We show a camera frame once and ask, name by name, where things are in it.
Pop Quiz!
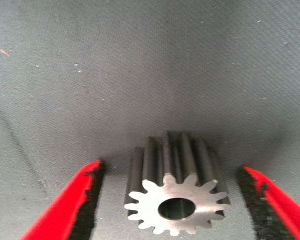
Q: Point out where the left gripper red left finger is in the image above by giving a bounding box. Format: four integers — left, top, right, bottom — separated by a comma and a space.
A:
19, 159, 106, 240

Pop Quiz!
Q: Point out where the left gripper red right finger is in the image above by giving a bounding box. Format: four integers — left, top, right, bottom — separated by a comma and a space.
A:
236, 165, 300, 240

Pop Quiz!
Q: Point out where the dark grey table cloth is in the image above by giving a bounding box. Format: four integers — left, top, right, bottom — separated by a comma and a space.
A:
0, 0, 300, 240

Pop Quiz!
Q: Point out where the bright steel planetary gear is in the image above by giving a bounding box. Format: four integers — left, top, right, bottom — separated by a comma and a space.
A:
124, 131, 231, 237

